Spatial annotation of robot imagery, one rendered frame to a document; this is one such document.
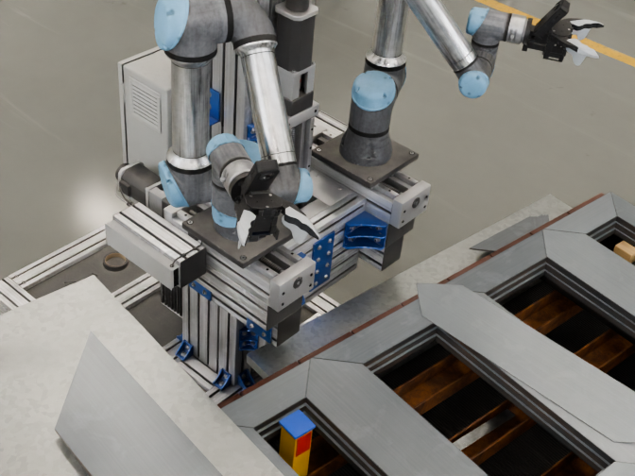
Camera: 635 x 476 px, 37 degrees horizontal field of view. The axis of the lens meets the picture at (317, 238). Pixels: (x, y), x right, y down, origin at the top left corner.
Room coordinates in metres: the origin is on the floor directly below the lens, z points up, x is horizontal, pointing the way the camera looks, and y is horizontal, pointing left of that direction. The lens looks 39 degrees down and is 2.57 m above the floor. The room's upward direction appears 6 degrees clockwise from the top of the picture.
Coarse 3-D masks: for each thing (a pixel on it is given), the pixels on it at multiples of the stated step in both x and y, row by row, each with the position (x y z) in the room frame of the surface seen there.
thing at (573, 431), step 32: (608, 224) 2.34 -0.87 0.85; (512, 288) 2.03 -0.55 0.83; (576, 288) 2.05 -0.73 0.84; (384, 352) 1.70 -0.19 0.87; (512, 384) 1.64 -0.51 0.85; (320, 416) 1.48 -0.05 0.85; (544, 416) 1.56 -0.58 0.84; (352, 448) 1.40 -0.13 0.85; (576, 448) 1.48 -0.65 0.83; (608, 448) 1.46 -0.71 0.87
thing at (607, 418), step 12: (612, 396) 1.62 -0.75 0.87; (624, 396) 1.63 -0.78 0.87; (600, 408) 1.58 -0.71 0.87; (612, 408) 1.58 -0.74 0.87; (624, 408) 1.59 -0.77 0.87; (588, 420) 1.54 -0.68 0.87; (600, 420) 1.54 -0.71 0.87; (612, 420) 1.54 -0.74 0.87; (624, 420) 1.55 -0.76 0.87; (600, 432) 1.50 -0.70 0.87; (612, 432) 1.51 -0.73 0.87
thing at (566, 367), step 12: (564, 348) 1.77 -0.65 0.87; (552, 360) 1.72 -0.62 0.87; (564, 360) 1.73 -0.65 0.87; (576, 360) 1.73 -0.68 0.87; (540, 372) 1.68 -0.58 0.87; (552, 372) 1.68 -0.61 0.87; (564, 372) 1.69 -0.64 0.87; (576, 372) 1.69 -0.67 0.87; (528, 384) 1.63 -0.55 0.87; (540, 384) 1.64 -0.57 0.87; (552, 384) 1.64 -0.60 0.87; (564, 384) 1.64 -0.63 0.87; (552, 396) 1.60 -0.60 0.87
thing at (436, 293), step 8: (432, 288) 1.95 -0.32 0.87; (440, 288) 1.95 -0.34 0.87; (448, 288) 1.96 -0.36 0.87; (456, 288) 1.96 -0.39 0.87; (424, 296) 1.92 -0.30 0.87; (432, 296) 1.92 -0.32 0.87; (440, 296) 1.92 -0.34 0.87; (448, 296) 1.93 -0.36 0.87; (424, 304) 1.88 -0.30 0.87; (432, 304) 1.89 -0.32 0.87; (424, 312) 1.85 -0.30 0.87
